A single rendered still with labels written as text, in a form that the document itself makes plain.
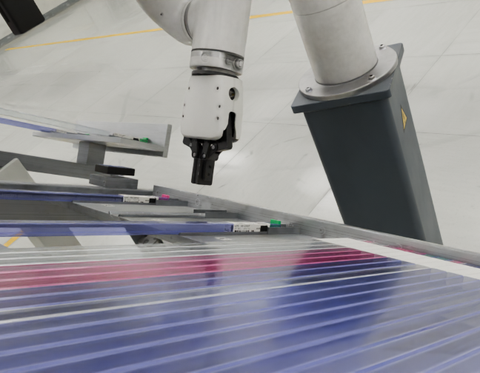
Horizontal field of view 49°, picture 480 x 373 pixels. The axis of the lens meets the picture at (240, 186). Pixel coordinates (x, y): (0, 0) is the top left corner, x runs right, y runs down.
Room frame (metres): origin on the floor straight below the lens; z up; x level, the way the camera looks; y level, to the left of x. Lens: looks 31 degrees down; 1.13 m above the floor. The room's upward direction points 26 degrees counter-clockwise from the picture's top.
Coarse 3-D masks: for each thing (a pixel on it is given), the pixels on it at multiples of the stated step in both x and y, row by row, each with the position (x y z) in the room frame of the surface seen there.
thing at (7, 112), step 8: (0, 112) 0.86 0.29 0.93; (8, 112) 0.86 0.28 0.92; (16, 112) 0.87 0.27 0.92; (24, 112) 0.88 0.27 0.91; (32, 120) 0.88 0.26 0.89; (40, 120) 0.89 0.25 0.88; (48, 120) 0.89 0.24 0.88; (56, 120) 0.90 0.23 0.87; (64, 128) 0.91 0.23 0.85; (72, 128) 0.91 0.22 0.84; (80, 128) 0.92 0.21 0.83; (88, 128) 0.93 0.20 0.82
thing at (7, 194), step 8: (0, 192) 0.59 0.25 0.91; (8, 192) 0.59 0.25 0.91; (16, 192) 0.60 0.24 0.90; (24, 192) 0.60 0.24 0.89; (32, 192) 0.60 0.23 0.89; (40, 192) 0.61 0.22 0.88; (48, 192) 0.61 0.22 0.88; (56, 192) 0.62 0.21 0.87; (64, 192) 0.62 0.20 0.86; (72, 192) 0.63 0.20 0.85; (80, 192) 0.64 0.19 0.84; (32, 200) 0.60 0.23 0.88; (40, 200) 0.61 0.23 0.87; (48, 200) 0.61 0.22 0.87; (56, 200) 0.61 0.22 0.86; (64, 200) 0.62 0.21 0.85; (72, 200) 0.62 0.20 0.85; (80, 200) 0.63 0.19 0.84; (88, 200) 0.63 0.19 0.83; (96, 200) 0.64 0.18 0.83; (104, 200) 0.64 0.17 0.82; (112, 200) 0.65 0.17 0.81; (120, 200) 0.66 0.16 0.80; (168, 200) 0.69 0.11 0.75
